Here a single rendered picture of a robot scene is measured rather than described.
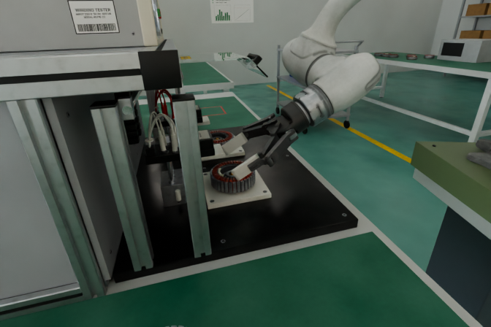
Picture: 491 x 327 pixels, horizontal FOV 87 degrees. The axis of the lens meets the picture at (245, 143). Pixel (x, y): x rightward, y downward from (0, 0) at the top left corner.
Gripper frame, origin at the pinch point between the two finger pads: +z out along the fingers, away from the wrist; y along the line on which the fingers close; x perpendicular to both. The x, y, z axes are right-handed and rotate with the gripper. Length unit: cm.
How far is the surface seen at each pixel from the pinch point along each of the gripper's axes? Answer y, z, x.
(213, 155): 3.4, 2.4, -5.5
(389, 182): -88, -82, 143
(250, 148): -21.3, -5.3, 11.7
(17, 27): 8.1, 12.8, -41.7
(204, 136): 1.0, 1.8, -9.5
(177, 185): 3.7, 12.9, -4.5
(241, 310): 30.3, 9.6, 5.7
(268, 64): -533, -150, 134
